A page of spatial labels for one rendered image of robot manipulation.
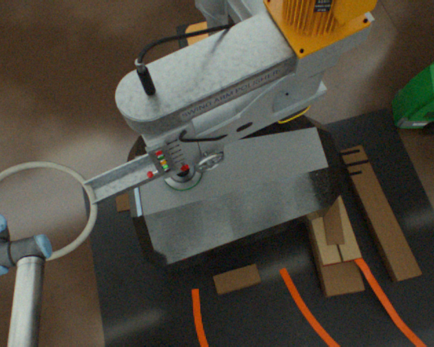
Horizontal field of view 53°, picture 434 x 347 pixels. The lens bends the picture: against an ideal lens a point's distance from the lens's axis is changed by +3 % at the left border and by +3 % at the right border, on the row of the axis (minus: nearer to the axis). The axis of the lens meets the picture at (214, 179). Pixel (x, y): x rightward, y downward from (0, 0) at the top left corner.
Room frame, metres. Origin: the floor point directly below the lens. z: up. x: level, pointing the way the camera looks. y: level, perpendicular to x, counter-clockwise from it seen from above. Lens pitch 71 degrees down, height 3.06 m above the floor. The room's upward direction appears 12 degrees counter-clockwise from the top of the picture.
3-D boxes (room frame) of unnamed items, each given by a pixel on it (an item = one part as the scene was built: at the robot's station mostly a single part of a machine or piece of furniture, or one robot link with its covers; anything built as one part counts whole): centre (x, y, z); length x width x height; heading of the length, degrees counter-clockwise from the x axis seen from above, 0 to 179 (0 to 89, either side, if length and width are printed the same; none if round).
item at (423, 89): (1.26, -1.59, 0.43); 0.35 x 0.35 x 0.87; 78
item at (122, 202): (1.10, 0.70, 0.02); 0.25 x 0.10 x 0.01; 2
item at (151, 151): (0.72, 0.20, 1.41); 0.08 x 0.03 x 0.28; 105
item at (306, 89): (1.01, -0.48, 1.38); 0.19 x 0.19 x 0.20
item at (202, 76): (0.93, -0.18, 1.65); 0.96 x 0.25 x 0.17; 105
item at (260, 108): (0.93, -0.22, 1.34); 0.74 x 0.23 x 0.49; 105
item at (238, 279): (0.31, -0.02, 0.07); 0.30 x 0.12 x 0.12; 95
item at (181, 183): (0.85, 0.16, 0.91); 0.21 x 0.21 x 0.01
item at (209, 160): (0.76, 0.01, 1.23); 0.15 x 0.10 x 0.15; 105
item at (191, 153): (0.87, 0.08, 1.36); 0.36 x 0.22 x 0.45; 105
